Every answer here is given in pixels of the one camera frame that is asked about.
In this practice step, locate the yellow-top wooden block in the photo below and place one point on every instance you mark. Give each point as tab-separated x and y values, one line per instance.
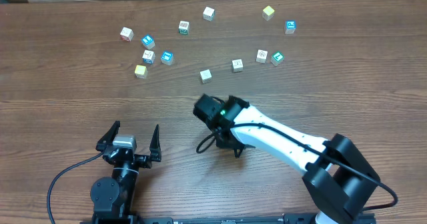
140	71
268	13

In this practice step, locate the red U wooden block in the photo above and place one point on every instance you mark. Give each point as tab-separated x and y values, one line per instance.
126	34

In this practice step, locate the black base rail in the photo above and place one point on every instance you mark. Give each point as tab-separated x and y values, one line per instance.
290	218

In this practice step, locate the blue-top wooden block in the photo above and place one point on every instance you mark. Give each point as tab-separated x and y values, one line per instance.
148	42
290	27
167	58

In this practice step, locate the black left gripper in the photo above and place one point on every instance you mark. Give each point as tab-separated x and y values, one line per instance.
145	160

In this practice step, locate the blue I wooden block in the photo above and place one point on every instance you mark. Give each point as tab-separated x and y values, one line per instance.
148	56

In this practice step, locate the green B wooden block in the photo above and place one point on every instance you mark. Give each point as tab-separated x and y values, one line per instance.
183	27

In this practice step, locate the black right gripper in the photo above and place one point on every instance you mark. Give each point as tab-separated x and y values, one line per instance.
225	144

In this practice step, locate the blue-top wooden block lower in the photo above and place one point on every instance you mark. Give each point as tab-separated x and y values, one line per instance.
167	58

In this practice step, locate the yellow-top wooden block far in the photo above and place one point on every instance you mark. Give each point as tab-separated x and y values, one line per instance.
268	13

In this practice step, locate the plain-top wooden block far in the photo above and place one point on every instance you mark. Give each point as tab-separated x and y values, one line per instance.
209	14

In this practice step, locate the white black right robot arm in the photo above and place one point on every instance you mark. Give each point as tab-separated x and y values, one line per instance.
337	176

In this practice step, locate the blue-top wooden block right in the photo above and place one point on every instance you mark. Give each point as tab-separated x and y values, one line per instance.
290	27

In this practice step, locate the green R wooden block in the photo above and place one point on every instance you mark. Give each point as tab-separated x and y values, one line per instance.
237	65

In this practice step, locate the blue-top wooden block upper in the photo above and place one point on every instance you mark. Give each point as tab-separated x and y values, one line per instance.
148	42

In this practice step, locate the yellow-sided plain-top wooden block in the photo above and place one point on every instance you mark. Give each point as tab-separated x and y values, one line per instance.
205	76

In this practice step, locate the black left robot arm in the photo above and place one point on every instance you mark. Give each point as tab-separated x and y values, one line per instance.
113	196

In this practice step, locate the green-top wooden block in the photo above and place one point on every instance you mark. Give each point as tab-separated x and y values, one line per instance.
277	58

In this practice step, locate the yellow-top wooden block left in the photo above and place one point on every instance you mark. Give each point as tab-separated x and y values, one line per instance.
140	71

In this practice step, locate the blue-sided plain-top wooden block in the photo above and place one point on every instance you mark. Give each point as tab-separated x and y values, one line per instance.
261	56

